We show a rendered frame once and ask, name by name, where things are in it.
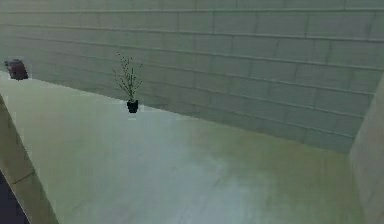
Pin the green plant in black pot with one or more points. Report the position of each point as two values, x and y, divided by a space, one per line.
132 106

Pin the dark brown box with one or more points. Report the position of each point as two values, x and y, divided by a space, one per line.
16 69

